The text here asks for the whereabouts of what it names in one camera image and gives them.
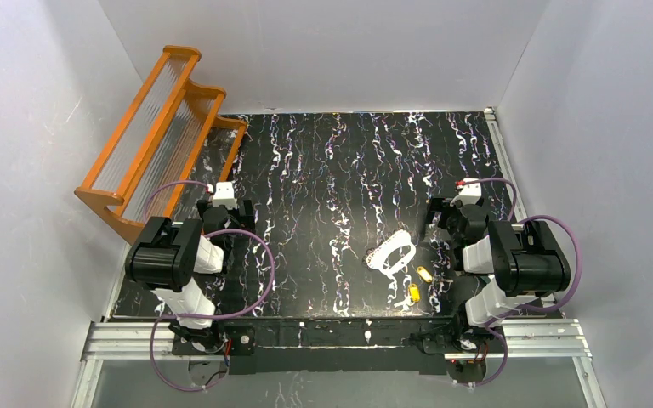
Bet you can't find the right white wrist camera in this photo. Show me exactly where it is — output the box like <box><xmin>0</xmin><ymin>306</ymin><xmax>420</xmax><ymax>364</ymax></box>
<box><xmin>450</xmin><ymin>178</ymin><xmax>482</xmax><ymax>207</ymax></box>

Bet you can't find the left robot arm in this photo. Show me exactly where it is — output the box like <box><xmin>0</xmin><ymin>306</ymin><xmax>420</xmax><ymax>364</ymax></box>
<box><xmin>124</xmin><ymin>199</ymin><xmax>255</xmax><ymax>347</ymax></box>

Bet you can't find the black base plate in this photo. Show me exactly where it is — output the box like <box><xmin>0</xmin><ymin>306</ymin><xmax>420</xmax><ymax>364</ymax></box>
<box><xmin>171</xmin><ymin>317</ymin><xmax>489</xmax><ymax>377</ymax></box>

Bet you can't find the white keyring holder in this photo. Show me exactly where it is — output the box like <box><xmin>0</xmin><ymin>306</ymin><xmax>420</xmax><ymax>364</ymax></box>
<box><xmin>364</xmin><ymin>229</ymin><xmax>417</xmax><ymax>277</ymax></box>

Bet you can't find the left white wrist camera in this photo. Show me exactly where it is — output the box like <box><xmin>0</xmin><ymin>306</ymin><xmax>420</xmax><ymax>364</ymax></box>
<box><xmin>212</xmin><ymin>182</ymin><xmax>238</xmax><ymax>210</ymax></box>

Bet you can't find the lower yellow tagged key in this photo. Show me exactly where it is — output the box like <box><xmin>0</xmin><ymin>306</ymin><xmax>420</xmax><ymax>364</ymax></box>
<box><xmin>394</xmin><ymin>283</ymin><xmax>421</xmax><ymax>308</ymax></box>

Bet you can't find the orange wooden rack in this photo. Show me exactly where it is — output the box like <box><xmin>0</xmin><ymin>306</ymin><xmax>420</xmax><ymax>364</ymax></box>
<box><xmin>74</xmin><ymin>45</ymin><xmax>247</xmax><ymax>244</ymax></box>

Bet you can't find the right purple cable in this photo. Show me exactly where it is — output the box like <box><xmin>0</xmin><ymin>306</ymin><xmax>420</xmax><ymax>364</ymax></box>
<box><xmin>450</xmin><ymin>177</ymin><xmax>584</xmax><ymax>388</ymax></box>

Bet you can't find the upper yellow tagged key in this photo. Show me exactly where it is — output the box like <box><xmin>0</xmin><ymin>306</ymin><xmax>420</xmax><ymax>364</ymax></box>
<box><xmin>416</xmin><ymin>266</ymin><xmax>451</xmax><ymax>284</ymax></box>

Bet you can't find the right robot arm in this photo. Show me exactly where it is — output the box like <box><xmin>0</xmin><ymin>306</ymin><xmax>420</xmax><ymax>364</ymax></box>
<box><xmin>423</xmin><ymin>197</ymin><xmax>571</xmax><ymax>340</ymax></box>

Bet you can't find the yellow tagged key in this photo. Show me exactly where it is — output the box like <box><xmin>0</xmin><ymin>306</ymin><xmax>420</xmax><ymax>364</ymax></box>
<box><xmin>416</xmin><ymin>266</ymin><xmax>451</xmax><ymax>284</ymax></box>
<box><xmin>394</xmin><ymin>283</ymin><xmax>421</xmax><ymax>308</ymax></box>

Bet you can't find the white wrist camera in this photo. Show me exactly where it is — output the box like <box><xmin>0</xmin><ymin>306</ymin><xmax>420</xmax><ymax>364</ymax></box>
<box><xmin>450</xmin><ymin>178</ymin><xmax>482</xmax><ymax>207</ymax></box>
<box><xmin>212</xmin><ymin>182</ymin><xmax>238</xmax><ymax>210</ymax></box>

